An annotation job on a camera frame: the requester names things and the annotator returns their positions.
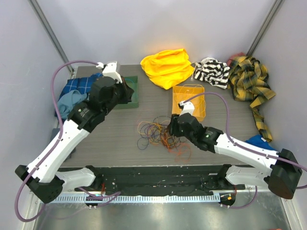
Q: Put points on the grey folded cloth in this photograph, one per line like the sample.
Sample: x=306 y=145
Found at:
x=54 y=132

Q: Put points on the aluminium frame rail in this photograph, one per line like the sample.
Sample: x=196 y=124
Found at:
x=95 y=195

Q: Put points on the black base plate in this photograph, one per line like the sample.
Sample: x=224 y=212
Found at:
x=186 y=180

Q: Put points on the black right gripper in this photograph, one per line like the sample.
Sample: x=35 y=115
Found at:
x=174 y=124

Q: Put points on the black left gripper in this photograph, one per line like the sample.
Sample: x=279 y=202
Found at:
x=127 y=91

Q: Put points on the black white striped cloth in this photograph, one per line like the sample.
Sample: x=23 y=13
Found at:
x=212 y=71

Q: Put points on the green plastic bin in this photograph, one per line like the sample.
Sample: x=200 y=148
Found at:
x=133 y=82

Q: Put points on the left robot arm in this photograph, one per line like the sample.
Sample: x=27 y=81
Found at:
x=41 y=175

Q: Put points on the yellow cloth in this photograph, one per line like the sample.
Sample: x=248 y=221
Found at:
x=167 y=68

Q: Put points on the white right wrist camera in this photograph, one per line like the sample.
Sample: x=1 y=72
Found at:
x=186 y=108

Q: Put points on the blue plaid cloth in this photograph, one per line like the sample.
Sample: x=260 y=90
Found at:
x=83 y=85

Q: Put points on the yellow plastic bin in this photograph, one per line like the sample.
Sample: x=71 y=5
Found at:
x=182 y=93

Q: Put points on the light blue cloth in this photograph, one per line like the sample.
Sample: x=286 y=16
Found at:
x=68 y=101

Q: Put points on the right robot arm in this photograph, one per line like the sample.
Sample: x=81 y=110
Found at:
x=277 y=171

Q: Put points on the yellow black plaid shirt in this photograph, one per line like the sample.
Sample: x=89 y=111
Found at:
x=248 y=81

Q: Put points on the bright blue cloth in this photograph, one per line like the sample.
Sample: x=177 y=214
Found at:
x=260 y=142

